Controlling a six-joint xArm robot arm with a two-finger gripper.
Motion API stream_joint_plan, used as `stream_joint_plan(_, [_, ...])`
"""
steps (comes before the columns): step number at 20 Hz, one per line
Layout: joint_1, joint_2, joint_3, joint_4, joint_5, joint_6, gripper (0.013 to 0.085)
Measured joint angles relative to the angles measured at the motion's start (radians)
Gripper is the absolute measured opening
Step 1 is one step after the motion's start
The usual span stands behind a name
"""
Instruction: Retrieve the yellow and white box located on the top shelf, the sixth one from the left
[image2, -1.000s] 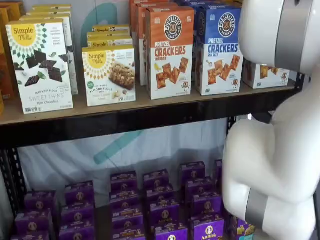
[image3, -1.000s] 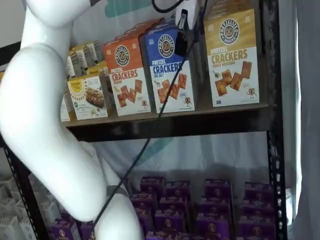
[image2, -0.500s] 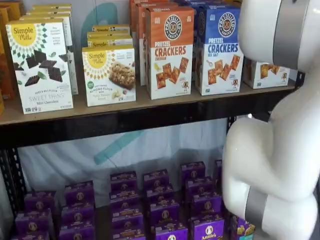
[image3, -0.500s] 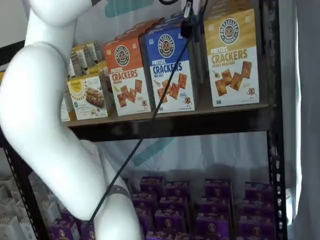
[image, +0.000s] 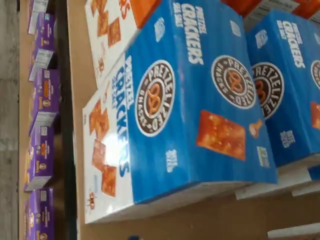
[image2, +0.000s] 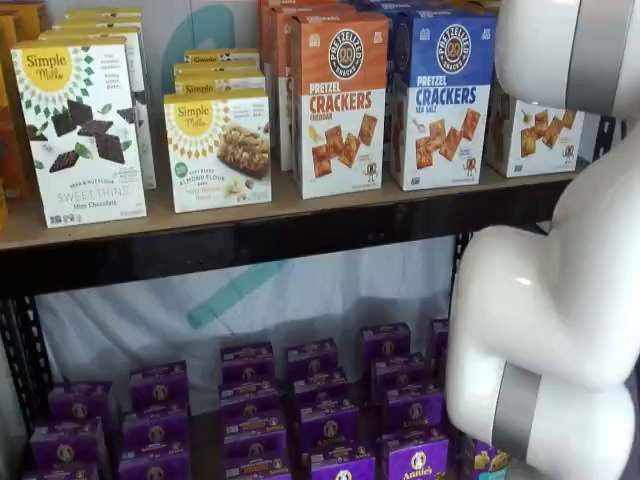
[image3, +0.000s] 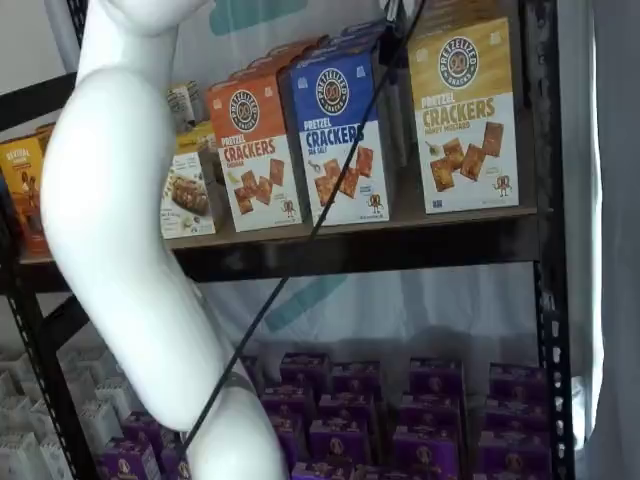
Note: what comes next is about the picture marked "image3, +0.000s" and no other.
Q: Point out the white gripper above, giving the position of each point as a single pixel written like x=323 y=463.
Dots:
x=392 y=9

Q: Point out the grey curtain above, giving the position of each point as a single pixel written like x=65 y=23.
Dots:
x=610 y=200

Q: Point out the black metal shelf rack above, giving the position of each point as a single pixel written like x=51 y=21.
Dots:
x=350 y=257

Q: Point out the purple Annie's pasta box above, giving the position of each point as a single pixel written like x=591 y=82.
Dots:
x=175 y=465
x=305 y=369
x=290 y=432
x=515 y=460
x=436 y=377
x=517 y=417
x=347 y=410
x=144 y=431
x=341 y=442
x=432 y=455
x=287 y=400
x=356 y=381
x=431 y=415
x=517 y=382
x=127 y=462
x=325 y=472

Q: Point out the orange cheddar crackers box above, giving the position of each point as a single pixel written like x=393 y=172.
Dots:
x=290 y=50
x=250 y=150
x=270 y=66

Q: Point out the blue sea salt crackers box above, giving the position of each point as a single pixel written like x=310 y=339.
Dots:
x=345 y=39
x=330 y=90

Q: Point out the white ribbed carton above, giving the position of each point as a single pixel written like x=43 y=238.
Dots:
x=46 y=420
x=22 y=457
x=15 y=376
x=77 y=365
x=99 y=425

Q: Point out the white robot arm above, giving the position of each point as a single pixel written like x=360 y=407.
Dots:
x=125 y=200

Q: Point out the orange snack box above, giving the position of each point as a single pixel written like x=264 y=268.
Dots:
x=46 y=135
x=22 y=200

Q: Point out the wooden shelf board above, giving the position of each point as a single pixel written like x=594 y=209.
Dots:
x=350 y=229

